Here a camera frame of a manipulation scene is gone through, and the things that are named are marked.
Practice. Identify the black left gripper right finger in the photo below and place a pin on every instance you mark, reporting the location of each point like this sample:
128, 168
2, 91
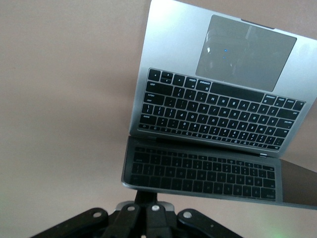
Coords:
168, 223

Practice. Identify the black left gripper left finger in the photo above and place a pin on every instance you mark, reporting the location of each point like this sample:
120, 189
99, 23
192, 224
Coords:
123, 223

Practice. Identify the silver grey laptop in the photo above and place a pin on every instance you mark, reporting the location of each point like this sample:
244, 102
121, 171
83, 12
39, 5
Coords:
218, 111

